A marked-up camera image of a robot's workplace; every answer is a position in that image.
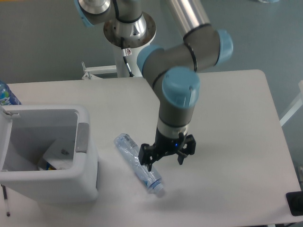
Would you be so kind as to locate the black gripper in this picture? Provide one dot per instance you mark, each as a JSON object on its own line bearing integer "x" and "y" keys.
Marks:
{"x": 184, "y": 145}

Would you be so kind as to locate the white wrapper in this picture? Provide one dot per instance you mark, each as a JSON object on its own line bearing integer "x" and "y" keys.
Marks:
{"x": 60, "y": 154}

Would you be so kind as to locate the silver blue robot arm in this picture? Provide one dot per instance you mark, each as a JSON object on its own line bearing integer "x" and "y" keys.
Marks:
{"x": 171, "y": 73}

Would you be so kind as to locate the white plastic trash can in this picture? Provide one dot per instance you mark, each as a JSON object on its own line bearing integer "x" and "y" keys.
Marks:
{"x": 26, "y": 132}

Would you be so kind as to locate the crushed clear plastic bottle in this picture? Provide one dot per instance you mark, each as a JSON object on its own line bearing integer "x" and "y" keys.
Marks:
{"x": 129, "y": 150}

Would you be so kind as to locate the blue yellow snack packet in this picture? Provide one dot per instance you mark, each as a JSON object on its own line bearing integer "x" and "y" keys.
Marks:
{"x": 49, "y": 167}

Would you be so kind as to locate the black device at table edge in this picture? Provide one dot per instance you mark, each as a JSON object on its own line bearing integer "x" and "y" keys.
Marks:
{"x": 295, "y": 202}

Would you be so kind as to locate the blue labelled drink bottle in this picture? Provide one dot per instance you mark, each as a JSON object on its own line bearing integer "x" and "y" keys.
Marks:
{"x": 7, "y": 97}

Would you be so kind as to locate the black white pen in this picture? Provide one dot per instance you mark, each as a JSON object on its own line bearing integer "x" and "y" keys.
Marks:
{"x": 5, "y": 195}

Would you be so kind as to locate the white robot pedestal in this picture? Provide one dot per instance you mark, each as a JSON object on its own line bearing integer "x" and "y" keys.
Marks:
{"x": 127, "y": 61}

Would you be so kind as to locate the white frame bar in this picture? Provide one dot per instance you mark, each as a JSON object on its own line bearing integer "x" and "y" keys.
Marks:
{"x": 293, "y": 107}

